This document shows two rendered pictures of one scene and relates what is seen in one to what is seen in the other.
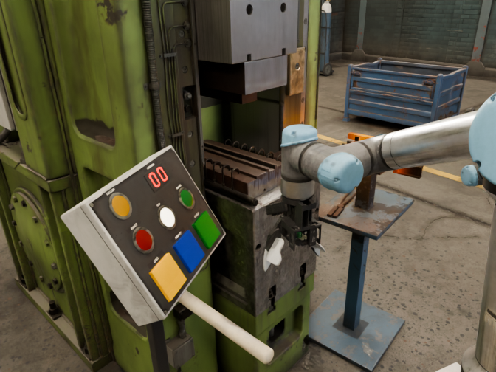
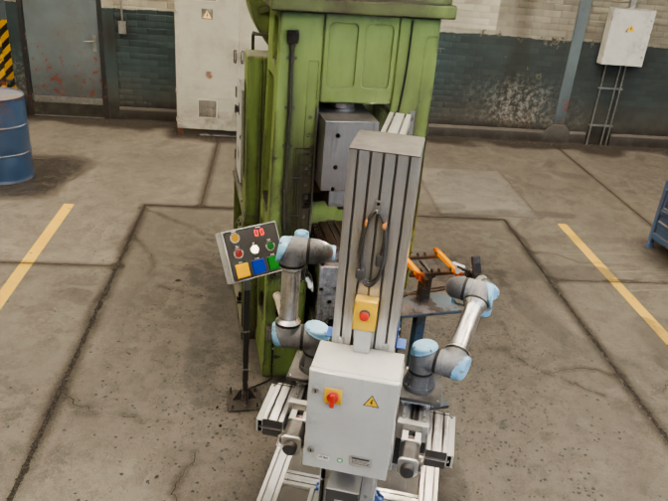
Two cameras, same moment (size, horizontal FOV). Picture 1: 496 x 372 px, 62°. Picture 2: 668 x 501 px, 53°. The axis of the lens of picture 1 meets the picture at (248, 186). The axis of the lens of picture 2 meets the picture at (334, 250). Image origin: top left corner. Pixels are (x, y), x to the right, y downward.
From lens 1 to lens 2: 2.83 m
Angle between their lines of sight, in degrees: 29
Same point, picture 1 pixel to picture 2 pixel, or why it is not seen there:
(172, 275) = (244, 270)
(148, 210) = (247, 244)
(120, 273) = (226, 260)
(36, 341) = (223, 311)
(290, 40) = not seen: hidden behind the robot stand
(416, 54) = not seen: outside the picture
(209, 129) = not seen: hidden behind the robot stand
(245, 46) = (330, 184)
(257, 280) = (318, 309)
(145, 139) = (275, 213)
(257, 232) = (320, 280)
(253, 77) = (334, 199)
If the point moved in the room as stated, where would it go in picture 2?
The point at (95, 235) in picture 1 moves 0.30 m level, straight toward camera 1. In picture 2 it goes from (222, 245) to (201, 269)
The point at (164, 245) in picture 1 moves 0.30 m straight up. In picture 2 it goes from (247, 258) to (248, 208)
